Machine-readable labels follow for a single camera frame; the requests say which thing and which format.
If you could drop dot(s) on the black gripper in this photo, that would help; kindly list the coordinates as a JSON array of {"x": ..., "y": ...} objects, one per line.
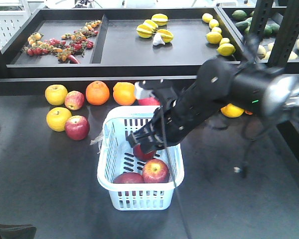
[{"x": 155, "y": 134}]

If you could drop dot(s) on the white garlic bulb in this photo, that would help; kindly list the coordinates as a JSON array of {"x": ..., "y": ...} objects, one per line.
[{"x": 158, "y": 40}]

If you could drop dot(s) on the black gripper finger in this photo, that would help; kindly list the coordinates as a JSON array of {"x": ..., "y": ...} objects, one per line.
[{"x": 17, "y": 231}]

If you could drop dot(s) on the orange back left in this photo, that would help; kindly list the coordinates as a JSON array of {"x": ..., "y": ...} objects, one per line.
[{"x": 97, "y": 93}]

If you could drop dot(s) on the black wooden produce stand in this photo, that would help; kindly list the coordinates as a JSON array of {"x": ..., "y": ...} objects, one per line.
[{"x": 231, "y": 190}]

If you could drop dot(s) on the light blue plastic basket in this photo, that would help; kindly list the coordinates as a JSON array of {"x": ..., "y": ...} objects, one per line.
[{"x": 116, "y": 157}]

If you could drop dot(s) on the orange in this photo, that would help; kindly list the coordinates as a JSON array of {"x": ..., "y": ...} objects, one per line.
[
  {"x": 97, "y": 93},
  {"x": 123, "y": 93}
]

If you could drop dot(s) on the yellow apple back left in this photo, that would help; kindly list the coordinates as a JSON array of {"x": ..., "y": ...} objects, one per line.
[{"x": 55, "y": 94}]

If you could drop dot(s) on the black upright post right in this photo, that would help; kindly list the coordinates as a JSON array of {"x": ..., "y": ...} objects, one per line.
[{"x": 286, "y": 37}]

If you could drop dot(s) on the yellow apple front left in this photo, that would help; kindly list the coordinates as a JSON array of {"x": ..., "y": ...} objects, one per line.
[{"x": 57, "y": 117}]

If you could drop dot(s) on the pink apple back left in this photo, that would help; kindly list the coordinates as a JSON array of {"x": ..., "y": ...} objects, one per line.
[{"x": 74, "y": 100}]

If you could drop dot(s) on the red apple beside yellow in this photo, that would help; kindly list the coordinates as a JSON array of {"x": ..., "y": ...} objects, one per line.
[{"x": 77, "y": 128}]

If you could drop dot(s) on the yellow apple centre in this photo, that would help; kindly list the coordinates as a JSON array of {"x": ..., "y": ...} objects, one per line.
[{"x": 232, "y": 111}]

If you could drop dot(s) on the orange back centre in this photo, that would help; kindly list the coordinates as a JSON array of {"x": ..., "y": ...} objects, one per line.
[{"x": 123, "y": 93}]

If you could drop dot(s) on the red apple back centre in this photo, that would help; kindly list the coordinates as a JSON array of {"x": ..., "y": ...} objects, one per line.
[{"x": 150, "y": 101}]

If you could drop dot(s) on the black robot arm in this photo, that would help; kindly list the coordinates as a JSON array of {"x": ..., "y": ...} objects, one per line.
[{"x": 266, "y": 92}]

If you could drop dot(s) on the dark red apple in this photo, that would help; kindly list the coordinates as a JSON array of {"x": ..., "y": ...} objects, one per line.
[
  {"x": 155, "y": 171},
  {"x": 129, "y": 178},
  {"x": 139, "y": 154}
]

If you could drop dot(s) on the cherry tomato pile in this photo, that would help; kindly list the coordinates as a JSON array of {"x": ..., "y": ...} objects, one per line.
[{"x": 68, "y": 47}]

